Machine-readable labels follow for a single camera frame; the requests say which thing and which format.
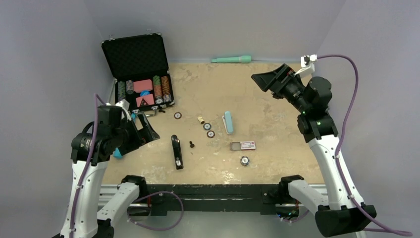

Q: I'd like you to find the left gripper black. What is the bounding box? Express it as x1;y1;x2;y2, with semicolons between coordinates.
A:
112;111;159;154

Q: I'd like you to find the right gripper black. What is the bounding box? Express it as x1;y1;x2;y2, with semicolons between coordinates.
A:
252;63;311;114

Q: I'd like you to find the black stapler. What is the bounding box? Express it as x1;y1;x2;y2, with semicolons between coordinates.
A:
171;135;184;170

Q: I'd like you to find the light blue stapler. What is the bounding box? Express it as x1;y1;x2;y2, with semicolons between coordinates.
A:
222;111;234;135

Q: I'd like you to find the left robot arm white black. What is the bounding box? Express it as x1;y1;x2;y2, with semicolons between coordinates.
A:
56;105;160;238

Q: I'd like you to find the mint green marker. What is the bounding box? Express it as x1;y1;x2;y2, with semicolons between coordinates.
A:
211;55;252;63

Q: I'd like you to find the poker chip near case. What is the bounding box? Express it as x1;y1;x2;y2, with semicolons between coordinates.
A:
174;112;182;119

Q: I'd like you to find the pink card deck lower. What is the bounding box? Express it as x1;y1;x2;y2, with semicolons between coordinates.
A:
136;94;155;107

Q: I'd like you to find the pink card deck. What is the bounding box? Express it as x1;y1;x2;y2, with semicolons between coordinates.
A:
136;94;155;107
133;79;154;93

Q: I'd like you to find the pink card deck upper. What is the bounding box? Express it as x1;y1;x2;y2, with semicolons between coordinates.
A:
133;79;154;93

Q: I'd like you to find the small cork piece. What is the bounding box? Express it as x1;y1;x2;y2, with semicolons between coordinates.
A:
197;117;205;124

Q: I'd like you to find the green chip stack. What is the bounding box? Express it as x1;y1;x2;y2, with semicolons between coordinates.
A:
117;81;126;102

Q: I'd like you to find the orange chip stack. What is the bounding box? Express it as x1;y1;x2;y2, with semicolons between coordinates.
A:
161;76;172;102

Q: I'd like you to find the poker chip upper middle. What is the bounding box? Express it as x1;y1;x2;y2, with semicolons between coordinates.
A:
203;123;211;130

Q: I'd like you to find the orange black poker chip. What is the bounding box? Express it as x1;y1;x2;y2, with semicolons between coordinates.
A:
207;130;215;138

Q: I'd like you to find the black poker chip case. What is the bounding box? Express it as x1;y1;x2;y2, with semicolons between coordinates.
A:
101;33;175;112

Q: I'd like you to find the red staple box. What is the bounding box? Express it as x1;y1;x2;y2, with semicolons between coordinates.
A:
230;141;256;151

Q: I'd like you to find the grey poker chip front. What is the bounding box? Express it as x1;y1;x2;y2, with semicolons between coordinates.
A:
240;156;250;166

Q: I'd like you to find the blue handled tool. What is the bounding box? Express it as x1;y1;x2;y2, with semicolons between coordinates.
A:
113;113;137;160

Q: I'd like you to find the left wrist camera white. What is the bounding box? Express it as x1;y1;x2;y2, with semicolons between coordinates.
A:
115;99;130;111

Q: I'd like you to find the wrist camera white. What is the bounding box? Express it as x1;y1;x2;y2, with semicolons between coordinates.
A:
115;99;130;111
295;54;317;78

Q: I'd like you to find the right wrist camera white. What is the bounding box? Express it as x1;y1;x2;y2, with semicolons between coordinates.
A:
295;54;317;78

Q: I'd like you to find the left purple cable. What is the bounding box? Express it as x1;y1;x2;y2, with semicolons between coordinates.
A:
68;93;107;238

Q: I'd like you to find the purple cable loop front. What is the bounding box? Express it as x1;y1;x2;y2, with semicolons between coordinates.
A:
127;191;184;231

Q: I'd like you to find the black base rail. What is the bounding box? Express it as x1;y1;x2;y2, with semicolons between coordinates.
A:
131;184;297;216

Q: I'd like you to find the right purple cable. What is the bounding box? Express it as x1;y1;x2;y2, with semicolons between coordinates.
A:
316;54;414;237

